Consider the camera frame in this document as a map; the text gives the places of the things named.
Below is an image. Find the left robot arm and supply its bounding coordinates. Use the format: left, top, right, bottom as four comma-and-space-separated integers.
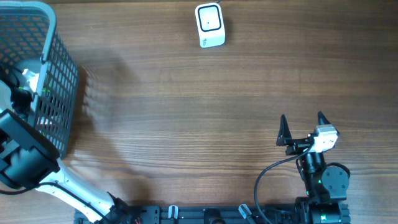
1, 109, 129, 223

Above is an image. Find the right black camera cable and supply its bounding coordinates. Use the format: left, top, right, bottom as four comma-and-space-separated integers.
253, 143, 315, 224

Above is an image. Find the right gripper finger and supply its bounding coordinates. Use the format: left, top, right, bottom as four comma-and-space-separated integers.
317, 111, 340, 135
276, 114, 292, 146

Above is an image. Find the white barcode scanner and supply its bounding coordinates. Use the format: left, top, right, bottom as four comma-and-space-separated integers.
195, 2, 226, 49

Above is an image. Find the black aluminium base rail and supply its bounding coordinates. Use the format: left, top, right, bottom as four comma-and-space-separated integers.
73, 203, 351, 224

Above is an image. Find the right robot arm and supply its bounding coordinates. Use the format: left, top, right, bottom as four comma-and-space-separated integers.
276, 111, 351, 224

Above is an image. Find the grey plastic mesh basket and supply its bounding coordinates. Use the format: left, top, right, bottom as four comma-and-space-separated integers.
1, 1, 80, 158

